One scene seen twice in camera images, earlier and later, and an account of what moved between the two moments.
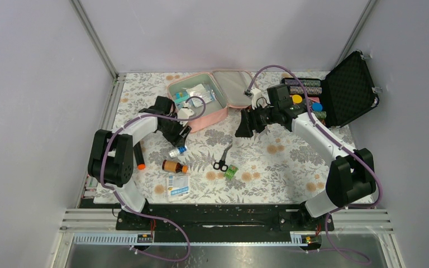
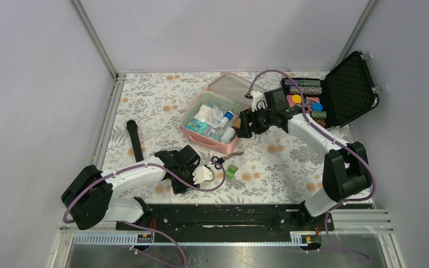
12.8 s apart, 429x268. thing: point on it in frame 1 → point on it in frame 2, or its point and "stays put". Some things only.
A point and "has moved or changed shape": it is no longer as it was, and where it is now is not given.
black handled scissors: [221, 164] has moved or changed shape
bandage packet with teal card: [180, 97] → [205, 128]
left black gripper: [172, 138] → [177, 187]
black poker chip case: [343, 95] stays put
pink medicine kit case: [204, 97] has moved or changed shape
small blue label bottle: [179, 150] has moved or changed shape
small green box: [230, 172] stays put
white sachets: [205, 93] → [210, 113]
